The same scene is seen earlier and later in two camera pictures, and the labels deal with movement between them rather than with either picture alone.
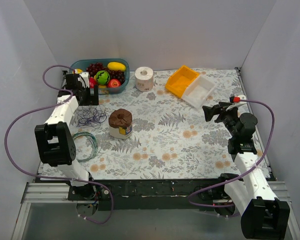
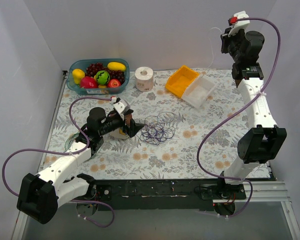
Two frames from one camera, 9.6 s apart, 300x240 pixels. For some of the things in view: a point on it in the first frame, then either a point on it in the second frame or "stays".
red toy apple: x=113 y=83 stays
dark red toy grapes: x=93 y=68 stays
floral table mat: x=156 y=135 stays
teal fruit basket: x=83 y=64 stays
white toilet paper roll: x=144 y=80 stays
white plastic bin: x=199 y=90 stays
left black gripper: x=89 y=99 to x=127 y=122
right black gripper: x=219 y=114 to x=225 y=43
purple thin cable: x=91 y=116 to x=158 y=129
